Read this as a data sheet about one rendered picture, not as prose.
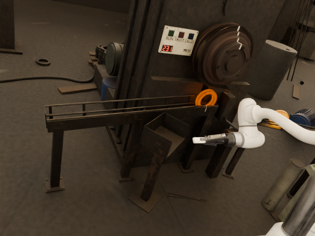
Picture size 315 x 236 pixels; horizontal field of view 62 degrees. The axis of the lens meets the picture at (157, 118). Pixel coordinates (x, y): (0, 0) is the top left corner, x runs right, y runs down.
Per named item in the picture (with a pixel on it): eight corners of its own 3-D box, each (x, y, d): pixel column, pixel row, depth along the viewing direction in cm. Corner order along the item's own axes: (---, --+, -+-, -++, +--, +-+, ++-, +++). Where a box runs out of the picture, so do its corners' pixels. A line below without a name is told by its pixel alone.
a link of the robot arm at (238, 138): (237, 149, 155) (228, 150, 153) (233, 136, 159) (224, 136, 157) (245, 143, 147) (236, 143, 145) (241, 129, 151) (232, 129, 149)
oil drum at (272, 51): (234, 84, 484) (255, 36, 438) (257, 84, 511) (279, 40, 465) (255, 100, 441) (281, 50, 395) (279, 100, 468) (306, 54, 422)
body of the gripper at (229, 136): (236, 142, 146) (221, 143, 143) (228, 148, 153) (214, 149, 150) (233, 130, 149) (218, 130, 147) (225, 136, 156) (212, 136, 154)
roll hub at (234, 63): (206, 77, 185) (221, 39, 171) (236, 79, 198) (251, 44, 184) (210, 81, 181) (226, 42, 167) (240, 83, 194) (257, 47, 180)
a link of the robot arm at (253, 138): (234, 148, 158) (233, 126, 159) (256, 147, 162) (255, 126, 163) (245, 148, 147) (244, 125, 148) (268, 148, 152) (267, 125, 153)
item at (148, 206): (122, 202, 197) (144, 125, 160) (141, 183, 218) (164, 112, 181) (144, 218, 191) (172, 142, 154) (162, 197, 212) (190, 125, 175)
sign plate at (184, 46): (157, 51, 179) (164, 25, 170) (189, 55, 192) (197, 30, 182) (159, 52, 178) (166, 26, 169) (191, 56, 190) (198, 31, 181)
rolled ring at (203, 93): (221, 91, 207) (218, 89, 209) (201, 90, 198) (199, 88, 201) (212, 110, 216) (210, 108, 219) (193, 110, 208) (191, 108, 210)
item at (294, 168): (258, 201, 237) (287, 158, 210) (267, 198, 242) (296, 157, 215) (267, 211, 228) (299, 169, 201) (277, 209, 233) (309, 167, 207)
